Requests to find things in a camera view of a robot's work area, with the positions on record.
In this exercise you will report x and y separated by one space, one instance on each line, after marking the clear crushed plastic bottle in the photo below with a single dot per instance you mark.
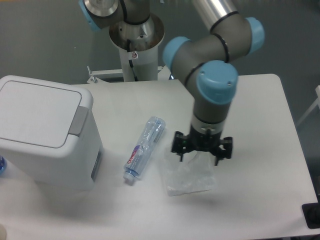
141 153

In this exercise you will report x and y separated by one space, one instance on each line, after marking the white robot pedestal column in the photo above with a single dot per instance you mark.
138 44

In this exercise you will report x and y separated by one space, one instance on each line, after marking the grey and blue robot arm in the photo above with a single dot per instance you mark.
203 67

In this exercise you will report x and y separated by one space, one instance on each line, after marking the clear plastic bag green label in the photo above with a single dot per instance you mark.
194 173

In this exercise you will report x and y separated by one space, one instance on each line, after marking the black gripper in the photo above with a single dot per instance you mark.
203 142

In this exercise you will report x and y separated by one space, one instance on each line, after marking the black clamp at table edge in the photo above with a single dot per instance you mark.
311 212

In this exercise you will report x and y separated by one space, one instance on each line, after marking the white frame at right edge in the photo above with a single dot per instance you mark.
311 108

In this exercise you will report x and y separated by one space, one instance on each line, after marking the white pedestal base frame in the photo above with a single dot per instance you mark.
120 73

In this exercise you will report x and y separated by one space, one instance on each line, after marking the white push-top trash can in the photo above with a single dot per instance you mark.
48 131

